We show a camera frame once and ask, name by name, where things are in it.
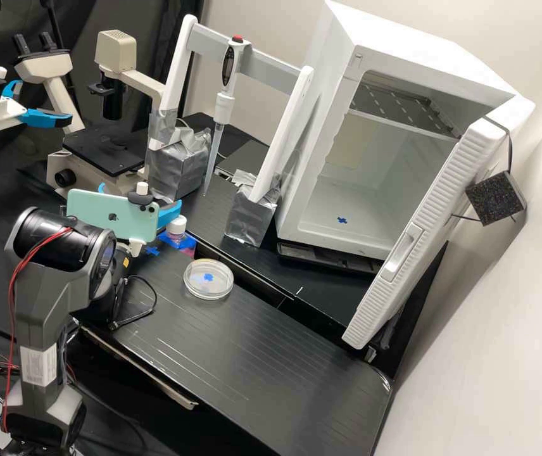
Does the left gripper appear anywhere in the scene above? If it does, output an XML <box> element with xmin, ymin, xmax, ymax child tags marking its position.
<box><xmin>0</xmin><ymin>79</ymin><xmax>74</xmax><ymax>134</ymax></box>

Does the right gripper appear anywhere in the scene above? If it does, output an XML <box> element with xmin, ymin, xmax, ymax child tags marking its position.
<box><xmin>98</xmin><ymin>182</ymin><xmax>183</xmax><ymax>258</ymax></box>

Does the blue bottle holder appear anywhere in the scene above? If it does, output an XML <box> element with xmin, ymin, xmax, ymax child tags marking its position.
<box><xmin>146</xmin><ymin>231</ymin><xmax>199</xmax><ymax>260</ymax></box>

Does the small bottle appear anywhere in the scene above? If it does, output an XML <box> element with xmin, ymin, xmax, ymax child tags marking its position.
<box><xmin>165</xmin><ymin>214</ymin><xmax>199</xmax><ymax>258</ymax></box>

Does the cream microscope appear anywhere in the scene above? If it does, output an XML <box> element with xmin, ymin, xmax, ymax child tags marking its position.
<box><xmin>13</xmin><ymin>29</ymin><xmax>170</xmax><ymax>198</ymax></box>

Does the petri dish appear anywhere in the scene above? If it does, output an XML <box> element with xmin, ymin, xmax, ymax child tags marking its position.
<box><xmin>183</xmin><ymin>258</ymin><xmax>236</xmax><ymax>301</ymax></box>

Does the pipette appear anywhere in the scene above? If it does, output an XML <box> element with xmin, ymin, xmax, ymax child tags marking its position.
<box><xmin>202</xmin><ymin>35</ymin><xmax>253</xmax><ymax>197</ymax></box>

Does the white pipette stand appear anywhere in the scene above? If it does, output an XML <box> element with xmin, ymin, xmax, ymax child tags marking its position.
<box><xmin>145</xmin><ymin>14</ymin><xmax>322</xmax><ymax>248</ymax></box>

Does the black tray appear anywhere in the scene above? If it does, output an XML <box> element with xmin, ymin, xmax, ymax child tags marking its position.
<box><xmin>276</xmin><ymin>241</ymin><xmax>386</xmax><ymax>277</ymax></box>

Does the incubator door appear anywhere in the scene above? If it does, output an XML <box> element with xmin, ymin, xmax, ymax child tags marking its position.
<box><xmin>341</xmin><ymin>115</ymin><xmax>529</xmax><ymax>351</ymax></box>

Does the white incubator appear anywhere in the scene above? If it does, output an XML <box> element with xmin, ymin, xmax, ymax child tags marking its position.
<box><xmin>274</xmin><ymin>0</ymin><xmax>536</xmax><ymax>267</ymax></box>

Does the right wrist camera phone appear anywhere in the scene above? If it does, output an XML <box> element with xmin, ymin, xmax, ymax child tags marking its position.
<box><xmin>65</xmin><ymin>182</ymin><xmax>161</xmax><ymax>242</ymax></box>

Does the black cable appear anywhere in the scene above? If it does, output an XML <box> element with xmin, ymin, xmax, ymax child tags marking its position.
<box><xmin>106</xmin><ymin>274</ymin><xmax>158</xmax><ymax>332</ymax></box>

